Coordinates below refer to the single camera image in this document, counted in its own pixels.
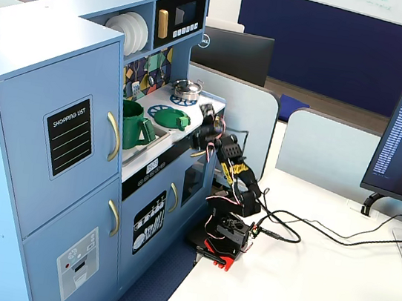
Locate red white servo wires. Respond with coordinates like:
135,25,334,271
194,116,251,245

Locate gold microwave door handle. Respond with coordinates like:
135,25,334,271
155,8,171,40

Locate steel pot lid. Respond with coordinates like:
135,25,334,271
171,75,202,94

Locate metal slotted spatula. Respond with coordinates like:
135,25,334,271
130,62,144,98

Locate metal ladle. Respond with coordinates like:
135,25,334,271
147,52,162,87

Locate blue seat cushion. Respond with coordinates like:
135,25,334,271
276,92,312,125

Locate green plastic pitcher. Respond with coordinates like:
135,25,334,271
116,99,162,154

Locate small metal spoon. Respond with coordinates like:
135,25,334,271
159,50,171,80

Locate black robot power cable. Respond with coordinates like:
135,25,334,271
255,203,402,260

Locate blue oven door with window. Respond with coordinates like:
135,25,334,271
174,144,220,227

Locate gold dishwasher door handle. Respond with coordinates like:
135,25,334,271
166,182,181,214

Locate black toy microwave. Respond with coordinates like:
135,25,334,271
149,0,208,56

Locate black USB cable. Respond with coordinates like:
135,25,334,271
263,189,402,249

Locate pale grey desk divider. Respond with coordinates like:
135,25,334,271
271,104,389,206
174,62,286,185

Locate fridge door with shopping list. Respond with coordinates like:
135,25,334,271
0,24,140,253

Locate white toy plate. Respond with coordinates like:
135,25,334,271
119,12,145,56
100,12,133,56
128,12,154,54

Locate blue toy kitchen unit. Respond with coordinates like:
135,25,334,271
0,0,242,301

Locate black Dell monitor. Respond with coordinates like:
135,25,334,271
188,24,277,89

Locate blue dishwasher door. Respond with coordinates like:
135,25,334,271
108,145,191,300

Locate long gold fridge handle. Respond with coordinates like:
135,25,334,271
100,110,125,164

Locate green pitcher lid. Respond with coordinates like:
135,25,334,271
151,105,192,133

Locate grey toy sink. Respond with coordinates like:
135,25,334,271
121,119,174,170

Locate short gold fridge handle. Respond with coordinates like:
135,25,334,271
104,199,123,239

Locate white desk cable cover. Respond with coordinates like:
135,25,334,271
344,199,381,223

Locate fridge door with water dispenser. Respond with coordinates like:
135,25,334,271
14,164,134,301

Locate green motor controller board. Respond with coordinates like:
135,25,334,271
248,222,263,242

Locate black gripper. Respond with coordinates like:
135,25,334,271
188,110,230,156

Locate red table clamp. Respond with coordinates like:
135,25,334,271
194,236,240,274

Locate steel toy pot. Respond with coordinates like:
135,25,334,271
169,81,204,104

